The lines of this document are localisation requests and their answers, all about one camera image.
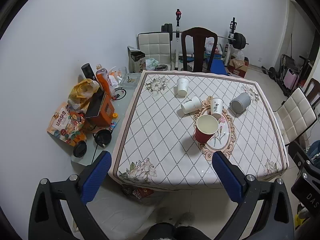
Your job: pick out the white padded chair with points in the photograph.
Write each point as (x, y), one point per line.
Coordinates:
(292, 115)
(153, 46)

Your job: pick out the yellow plastic bag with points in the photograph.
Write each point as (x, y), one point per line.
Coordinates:
(82, 90)

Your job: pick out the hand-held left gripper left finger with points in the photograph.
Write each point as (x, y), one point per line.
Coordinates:
(96, 177)

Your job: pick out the glass ashtray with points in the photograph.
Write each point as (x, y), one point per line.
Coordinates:
(127, 80)

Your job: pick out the grey fuzzy slipper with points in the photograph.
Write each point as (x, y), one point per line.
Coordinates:
(184, 219)

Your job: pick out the pink suitcase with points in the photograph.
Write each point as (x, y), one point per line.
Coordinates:
(291, 78)

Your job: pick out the crumpled white plastic bag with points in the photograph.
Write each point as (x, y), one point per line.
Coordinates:
(113, 78)

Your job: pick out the black bottle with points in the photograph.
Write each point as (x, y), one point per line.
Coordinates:
(88, 72)

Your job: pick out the orange box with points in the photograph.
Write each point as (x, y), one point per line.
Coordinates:
(103, 112)

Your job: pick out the printed snack bag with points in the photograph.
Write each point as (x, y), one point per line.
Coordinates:
(63, 126)

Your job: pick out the red and white plastic bag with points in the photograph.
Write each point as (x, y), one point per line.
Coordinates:
(218, 46)

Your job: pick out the black scooter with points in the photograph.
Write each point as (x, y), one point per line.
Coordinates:
(272, 71)

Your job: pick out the red paper cup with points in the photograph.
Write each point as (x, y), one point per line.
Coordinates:
(201, 135)

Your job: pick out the person's black trouser legs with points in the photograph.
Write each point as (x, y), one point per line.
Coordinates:
(175, 233)

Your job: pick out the blue weight bench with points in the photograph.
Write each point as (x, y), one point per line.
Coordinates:
(216, 66)

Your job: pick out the red printed packet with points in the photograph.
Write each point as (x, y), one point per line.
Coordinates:
(140, 192)

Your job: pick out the plain white paper cup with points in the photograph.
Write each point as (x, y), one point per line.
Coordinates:
(182, 86)

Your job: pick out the barbell with black plates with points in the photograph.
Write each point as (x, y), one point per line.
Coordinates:
(239, 41)

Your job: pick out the cardboard box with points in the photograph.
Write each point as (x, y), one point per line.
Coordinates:
(238, 68)

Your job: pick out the metal bowl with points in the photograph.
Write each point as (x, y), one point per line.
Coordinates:
(162, 67)

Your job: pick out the drinking glass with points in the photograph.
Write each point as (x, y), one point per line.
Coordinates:
(122, 71)

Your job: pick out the pale green plastic bag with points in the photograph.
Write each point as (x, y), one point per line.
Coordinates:
(151, 63)

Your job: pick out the floral diamond pattern tablecloth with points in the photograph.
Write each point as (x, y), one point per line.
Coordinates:
(155, 135)

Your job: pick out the white squat rack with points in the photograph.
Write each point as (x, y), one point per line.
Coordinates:
(177, 40)

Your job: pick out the dark wooden chair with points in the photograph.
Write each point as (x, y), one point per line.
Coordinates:
(313, 88)
(198, 48)

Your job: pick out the black and white box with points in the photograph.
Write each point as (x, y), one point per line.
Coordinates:
(136, 61)

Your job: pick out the blue cloth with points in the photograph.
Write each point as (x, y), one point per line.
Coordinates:
(314, 150)

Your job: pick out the white paper cup black print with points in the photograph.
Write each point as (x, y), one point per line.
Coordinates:
(216, 107)
(191, 105)

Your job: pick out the orange drink bottle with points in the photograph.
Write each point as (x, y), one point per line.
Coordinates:
(103, 81)

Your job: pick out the grey mug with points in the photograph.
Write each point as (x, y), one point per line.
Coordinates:
(241, 102)

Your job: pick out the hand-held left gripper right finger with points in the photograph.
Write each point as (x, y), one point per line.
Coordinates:
(228, 177)

